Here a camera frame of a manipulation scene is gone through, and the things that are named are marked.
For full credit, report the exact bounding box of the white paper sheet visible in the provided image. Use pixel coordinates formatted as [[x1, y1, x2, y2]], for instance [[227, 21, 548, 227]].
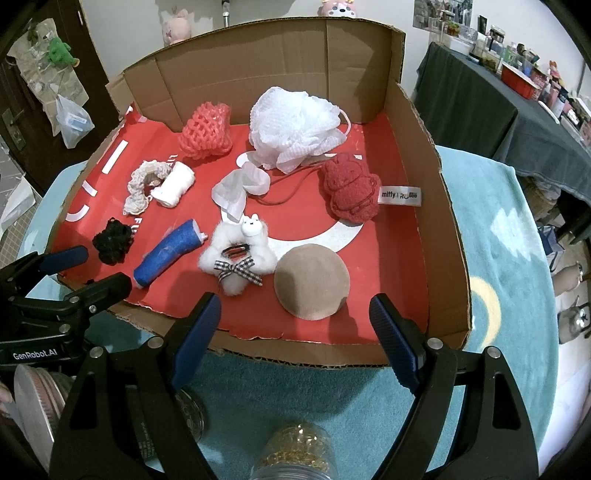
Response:
[[0, 178, 38, 234]]

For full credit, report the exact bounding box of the blue paper bag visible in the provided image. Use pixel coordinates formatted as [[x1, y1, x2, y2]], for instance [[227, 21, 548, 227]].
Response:
[[538, 226, 565, 268]]

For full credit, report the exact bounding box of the white mesh bath pouf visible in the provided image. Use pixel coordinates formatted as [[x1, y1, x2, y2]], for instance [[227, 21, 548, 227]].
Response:
[[248, 86, 354, 175]]

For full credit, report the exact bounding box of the beige powder puff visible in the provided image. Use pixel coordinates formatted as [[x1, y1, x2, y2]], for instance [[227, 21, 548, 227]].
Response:
[[274, 243, 350, 320]]

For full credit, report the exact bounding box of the metal door handle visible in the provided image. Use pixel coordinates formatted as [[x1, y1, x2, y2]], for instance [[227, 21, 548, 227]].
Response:
[[1, 108, 26, 149]]

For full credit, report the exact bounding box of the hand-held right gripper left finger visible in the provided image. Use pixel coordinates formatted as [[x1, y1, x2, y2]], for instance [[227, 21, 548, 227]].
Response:
[[48, 292, 222, 480]]

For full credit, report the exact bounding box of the white sock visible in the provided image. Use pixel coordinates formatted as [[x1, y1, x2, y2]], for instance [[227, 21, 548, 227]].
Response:
[[150, 165, 195, 209]]

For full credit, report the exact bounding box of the pink plush toy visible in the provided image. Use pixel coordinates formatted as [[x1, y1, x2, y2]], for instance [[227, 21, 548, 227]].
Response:
[[161, 8, 192, 46]]

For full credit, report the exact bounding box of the table with dark cloth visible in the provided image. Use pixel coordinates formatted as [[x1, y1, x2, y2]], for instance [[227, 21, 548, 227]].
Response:
[[413, 41, 591, 204]]

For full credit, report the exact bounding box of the red knitted plush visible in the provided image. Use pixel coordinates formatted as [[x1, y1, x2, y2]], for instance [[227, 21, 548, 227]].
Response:
[[320, 153, 423, 227]]

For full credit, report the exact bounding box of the dark wooden door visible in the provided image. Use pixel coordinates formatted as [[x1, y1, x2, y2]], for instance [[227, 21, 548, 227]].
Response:
[[0, 0, 121, 195]]

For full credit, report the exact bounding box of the green plush toy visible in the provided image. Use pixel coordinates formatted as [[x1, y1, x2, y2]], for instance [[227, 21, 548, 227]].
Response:
[[46, 37, 77, 65]]

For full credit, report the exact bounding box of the glass jar with metal lid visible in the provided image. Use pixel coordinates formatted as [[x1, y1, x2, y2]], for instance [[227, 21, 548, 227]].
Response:
[[13, 364, 70, 469]]

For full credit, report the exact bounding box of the glass jar of gold beads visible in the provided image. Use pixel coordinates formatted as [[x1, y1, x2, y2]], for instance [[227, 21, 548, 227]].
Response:
[[249, 422, 334, 480]]

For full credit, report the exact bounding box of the white fluffy scrunchie with bow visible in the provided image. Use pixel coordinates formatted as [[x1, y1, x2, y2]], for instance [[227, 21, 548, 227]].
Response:
[[198, 213, 277, 298]]

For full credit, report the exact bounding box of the hanging door organizer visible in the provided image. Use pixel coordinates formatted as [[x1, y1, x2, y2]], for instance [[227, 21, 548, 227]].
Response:
[[7, 25, 90, 137]]

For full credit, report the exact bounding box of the clear plastic bag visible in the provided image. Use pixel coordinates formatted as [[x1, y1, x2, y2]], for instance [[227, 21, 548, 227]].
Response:
[[55, 95, 95, 149]]

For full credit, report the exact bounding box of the white tissue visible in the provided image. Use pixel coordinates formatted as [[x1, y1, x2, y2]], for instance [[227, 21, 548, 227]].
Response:
[[212, 165, 271, 222]]

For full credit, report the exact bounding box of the cardboard box with red lining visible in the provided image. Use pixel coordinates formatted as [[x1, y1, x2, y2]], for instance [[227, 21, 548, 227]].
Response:
[[48, 16, 474, 367]]

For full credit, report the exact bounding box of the red storage box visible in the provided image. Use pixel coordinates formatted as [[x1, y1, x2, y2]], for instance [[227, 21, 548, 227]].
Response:
[[501, 62, 544, 100]]

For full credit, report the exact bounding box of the orange-red foam net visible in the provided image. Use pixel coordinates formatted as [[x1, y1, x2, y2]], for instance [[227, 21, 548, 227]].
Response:
[[178, 102, 233, 162]]

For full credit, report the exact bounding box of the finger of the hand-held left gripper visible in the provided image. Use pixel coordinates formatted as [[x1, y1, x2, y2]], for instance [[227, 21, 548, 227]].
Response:
[[0, 246, 89, 296], [13, 272, 133, 334]]

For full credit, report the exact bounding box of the small glass jar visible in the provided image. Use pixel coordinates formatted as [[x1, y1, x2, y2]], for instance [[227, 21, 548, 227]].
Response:
[[177, 389, 207, 445]]

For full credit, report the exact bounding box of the wall photo print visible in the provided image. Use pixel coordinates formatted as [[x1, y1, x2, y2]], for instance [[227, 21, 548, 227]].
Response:
[[413, 0, 475, 29]]

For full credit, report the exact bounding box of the thin red cord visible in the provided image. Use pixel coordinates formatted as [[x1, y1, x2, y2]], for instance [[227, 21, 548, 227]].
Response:
[[255, 157, 326, 206]]

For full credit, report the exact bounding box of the teal star print blanket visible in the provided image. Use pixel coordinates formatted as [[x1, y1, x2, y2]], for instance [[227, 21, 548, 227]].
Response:
[[37, 145, 561, 480]]

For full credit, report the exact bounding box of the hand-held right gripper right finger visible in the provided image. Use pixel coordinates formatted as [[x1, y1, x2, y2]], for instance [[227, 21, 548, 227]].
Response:
[[368, 294, 539, 480]]

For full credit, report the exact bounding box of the cream crochet scrunchie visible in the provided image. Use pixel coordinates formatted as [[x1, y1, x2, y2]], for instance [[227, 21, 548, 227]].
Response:
[[122, 159, 174, 215]]

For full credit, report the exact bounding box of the black scrunchie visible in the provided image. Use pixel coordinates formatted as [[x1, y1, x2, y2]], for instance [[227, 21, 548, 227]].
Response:
[[91, 218, 134, 265]]

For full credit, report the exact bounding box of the pink plush with white face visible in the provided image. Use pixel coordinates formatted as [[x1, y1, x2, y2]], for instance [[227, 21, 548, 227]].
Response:
[[318, 0, 358, 18]]

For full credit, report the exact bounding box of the blue sock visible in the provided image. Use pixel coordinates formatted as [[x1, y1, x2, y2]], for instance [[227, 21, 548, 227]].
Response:
[[133, 219, 206, 289]]

